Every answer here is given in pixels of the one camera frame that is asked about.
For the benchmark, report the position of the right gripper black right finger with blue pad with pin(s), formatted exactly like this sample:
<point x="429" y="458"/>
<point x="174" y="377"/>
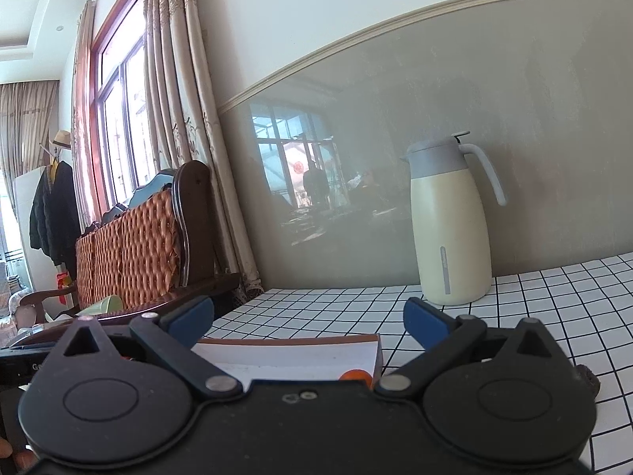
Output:
<point x="446" y="342"/>

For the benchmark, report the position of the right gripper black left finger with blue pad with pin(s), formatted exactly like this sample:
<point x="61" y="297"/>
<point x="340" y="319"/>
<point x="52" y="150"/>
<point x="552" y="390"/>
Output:
<point x="169" y="340"/>

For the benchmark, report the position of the person's hand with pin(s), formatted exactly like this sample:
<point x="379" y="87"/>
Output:
<point x="22" y="458"/>

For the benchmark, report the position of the wooden sofa orange cushions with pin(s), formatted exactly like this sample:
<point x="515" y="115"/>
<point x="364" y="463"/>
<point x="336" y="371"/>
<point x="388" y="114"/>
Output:
<point x="152" y="256"/>

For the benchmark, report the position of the large orange behind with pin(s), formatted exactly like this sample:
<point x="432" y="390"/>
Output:
<point x="357" y="375"/>

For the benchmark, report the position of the cream thermos jug grey lid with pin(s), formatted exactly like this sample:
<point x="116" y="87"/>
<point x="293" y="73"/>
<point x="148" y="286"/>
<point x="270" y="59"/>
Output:
<point x="448" y="220"/>

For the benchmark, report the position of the brown box white inside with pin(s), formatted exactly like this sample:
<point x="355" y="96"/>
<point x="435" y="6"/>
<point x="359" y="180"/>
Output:
<point x="313" y="359"/>

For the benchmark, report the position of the black jacket on rack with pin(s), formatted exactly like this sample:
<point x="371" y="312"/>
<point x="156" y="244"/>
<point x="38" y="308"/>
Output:
<point x="54" y="226"/>

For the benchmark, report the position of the dark purple fruit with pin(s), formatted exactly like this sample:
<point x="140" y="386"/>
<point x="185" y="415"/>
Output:
<point x="590" y="379"/>

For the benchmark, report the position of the red framed window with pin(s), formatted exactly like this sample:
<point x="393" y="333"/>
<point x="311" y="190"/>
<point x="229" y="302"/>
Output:
<point x="122" y="155"/>

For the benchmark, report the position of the beige floral curtain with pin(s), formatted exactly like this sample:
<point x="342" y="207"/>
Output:
<point x="184" y="123"/>

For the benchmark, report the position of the straw hat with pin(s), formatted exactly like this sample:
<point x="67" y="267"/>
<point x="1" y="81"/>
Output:
<point x="62" y="139"/>

